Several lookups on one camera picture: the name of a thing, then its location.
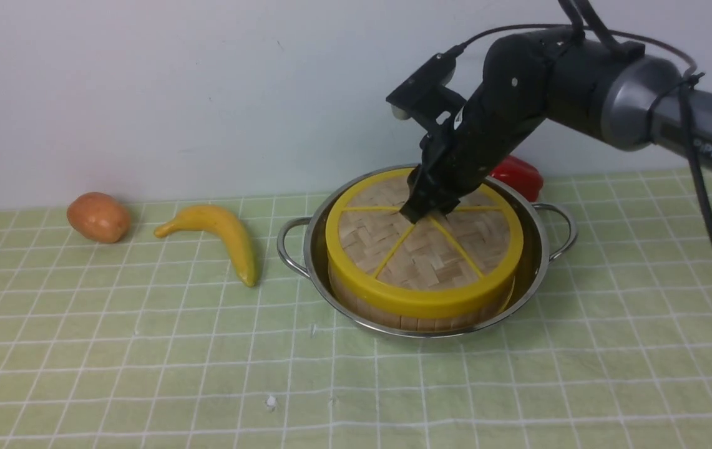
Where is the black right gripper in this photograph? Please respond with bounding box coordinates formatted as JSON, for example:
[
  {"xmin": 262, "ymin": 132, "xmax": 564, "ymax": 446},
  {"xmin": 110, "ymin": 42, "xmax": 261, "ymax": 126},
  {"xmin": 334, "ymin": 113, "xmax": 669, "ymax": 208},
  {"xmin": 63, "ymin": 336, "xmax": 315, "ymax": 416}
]
[{"xmin": 399, "ymin": 33, "xmax": 550, "ymax": 223}]

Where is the yellow bamboo steamer lid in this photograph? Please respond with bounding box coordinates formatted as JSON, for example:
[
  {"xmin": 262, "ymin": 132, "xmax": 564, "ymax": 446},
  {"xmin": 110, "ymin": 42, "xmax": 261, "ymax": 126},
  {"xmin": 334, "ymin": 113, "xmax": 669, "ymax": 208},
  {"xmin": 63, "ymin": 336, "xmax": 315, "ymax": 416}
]
[{"xmin": 324, "ymin": 168, "xmax": 524, "ymax": 284}]

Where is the yellow-rimmed bamboo steamer basket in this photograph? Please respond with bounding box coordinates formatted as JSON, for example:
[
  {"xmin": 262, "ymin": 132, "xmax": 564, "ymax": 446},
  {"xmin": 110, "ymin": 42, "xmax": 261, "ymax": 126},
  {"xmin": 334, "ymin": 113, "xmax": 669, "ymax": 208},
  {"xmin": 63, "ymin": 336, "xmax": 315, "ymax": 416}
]
[{"xmin": 329, "ymin": 268, "xmax": 516, "ymax": 333}]

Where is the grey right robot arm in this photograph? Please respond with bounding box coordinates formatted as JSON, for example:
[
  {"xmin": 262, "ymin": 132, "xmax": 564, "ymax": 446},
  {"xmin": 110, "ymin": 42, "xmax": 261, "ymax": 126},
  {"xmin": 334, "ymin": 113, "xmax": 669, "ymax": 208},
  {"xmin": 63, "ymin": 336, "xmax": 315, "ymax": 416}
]
[{"xmin": 386, "ymin": 24, "xmax": 712, "ymax": 223}]

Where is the stainless steel pot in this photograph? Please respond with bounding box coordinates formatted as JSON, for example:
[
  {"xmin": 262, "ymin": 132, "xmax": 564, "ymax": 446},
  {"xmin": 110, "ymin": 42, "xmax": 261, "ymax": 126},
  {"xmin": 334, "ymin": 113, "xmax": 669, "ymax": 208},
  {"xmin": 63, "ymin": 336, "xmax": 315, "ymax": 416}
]
[{"xmin": 276, "ymin": 165, "xmax": 577, "ymax": 339}]

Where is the red bell pepper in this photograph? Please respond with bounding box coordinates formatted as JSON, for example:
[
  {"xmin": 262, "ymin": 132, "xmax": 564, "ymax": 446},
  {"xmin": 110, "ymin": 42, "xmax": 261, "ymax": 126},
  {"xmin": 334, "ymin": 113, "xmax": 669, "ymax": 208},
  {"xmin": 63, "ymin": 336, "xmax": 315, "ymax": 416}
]
[{"xmin": 490, "ymin": 155, "xmax": 544, "ymax": 203}]

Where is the green checked tablecloth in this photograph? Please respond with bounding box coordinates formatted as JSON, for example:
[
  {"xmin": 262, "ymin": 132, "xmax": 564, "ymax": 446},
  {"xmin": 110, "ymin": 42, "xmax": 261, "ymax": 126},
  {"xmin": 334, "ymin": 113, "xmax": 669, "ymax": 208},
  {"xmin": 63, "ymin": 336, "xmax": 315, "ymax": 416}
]
[{"xmin": 0, "ymin": 171, "xmax": 712, "ymax": 448}]

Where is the yellow banana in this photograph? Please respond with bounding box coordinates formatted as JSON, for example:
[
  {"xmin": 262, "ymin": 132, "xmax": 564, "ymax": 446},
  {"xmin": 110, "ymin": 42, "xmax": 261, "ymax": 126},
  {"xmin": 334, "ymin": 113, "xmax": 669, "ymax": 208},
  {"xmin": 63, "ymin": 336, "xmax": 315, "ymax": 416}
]
[{"xmin": 153, "ymin": 204, "xmax": 260, "ymax": 287}]

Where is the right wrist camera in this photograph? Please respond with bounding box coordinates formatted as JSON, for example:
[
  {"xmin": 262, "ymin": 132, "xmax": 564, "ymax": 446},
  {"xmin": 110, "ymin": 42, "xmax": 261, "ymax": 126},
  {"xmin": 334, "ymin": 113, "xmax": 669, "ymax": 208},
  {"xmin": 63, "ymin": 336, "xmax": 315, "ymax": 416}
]
[{"xmin": 385, "ymin": 46, "xmax": 466, "ymax": 132}]

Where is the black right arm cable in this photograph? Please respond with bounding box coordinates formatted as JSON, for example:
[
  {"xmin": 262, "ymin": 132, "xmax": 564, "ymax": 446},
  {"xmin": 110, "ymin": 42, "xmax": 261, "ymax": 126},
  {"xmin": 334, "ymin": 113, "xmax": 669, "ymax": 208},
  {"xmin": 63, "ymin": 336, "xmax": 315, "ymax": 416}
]
[{"xmin": 456, "ymin": 0, "xmax": 712, "ymax": 356}]

